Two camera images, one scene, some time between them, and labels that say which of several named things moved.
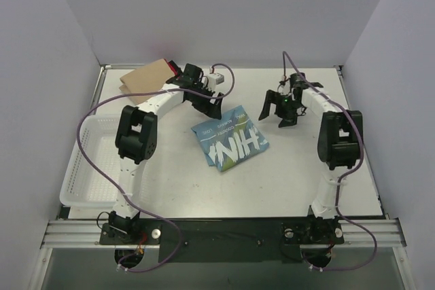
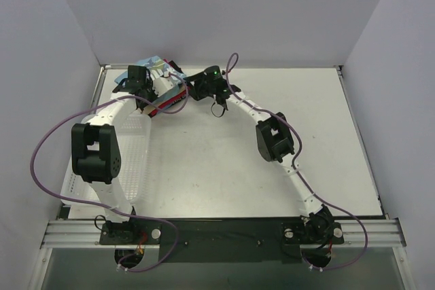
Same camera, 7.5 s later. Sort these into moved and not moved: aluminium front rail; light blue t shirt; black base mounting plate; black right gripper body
Moved: light blue t shirt; black right gripper body
Not moved: aluminium front rail; black base mounting plate
